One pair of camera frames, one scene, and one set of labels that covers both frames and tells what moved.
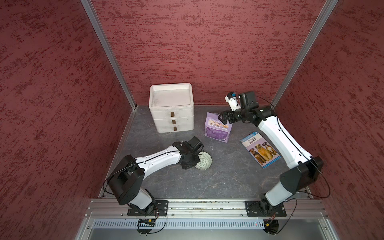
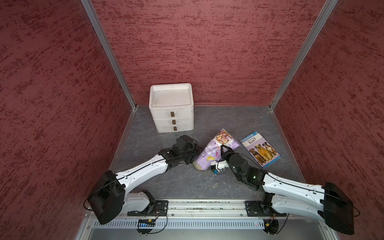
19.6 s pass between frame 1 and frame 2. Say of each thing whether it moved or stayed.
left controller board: stayed
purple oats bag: moved
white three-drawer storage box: stayed
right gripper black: moved
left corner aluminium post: stayed
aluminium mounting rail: stayed
